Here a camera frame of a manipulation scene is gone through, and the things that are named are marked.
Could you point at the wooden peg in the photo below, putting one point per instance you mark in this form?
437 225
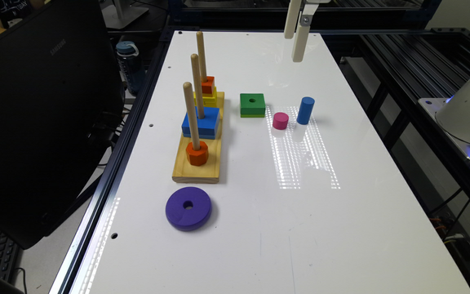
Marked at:
201 55
192 116
198 85

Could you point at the blue tall cylinder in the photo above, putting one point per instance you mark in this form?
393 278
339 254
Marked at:
305 110

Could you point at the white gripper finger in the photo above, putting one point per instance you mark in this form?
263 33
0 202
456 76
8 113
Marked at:
291 18
305 18

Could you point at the pink short cylinder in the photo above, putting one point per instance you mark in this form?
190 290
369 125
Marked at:
280 120

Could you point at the rear wooden peg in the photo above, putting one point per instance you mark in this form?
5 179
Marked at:
201 55

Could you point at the orange octagon block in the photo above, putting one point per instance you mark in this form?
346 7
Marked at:
197 157

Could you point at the dark water bottle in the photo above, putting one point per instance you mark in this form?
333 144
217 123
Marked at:
131 65

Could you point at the black samsung monitor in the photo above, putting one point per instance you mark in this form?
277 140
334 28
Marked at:
61 100

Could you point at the middle wooden peg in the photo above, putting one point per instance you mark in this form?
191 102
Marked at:
198 85

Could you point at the wooden peg base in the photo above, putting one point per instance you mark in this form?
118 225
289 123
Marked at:
207 173

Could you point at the front wooden peg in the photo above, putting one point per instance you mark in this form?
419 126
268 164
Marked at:
192 116

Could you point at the green square block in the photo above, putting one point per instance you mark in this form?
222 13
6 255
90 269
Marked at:
252 105

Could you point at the small orange square block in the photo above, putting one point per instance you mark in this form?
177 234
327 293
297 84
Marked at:
208 87

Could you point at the yellow square block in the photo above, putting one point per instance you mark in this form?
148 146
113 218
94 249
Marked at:
210 100

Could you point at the blue square block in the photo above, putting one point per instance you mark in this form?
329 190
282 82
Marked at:
207 126

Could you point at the purple ring disc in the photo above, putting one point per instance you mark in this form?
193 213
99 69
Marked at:
188 208

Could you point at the grey monitor stand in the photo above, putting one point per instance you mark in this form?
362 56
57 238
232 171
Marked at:
120 14

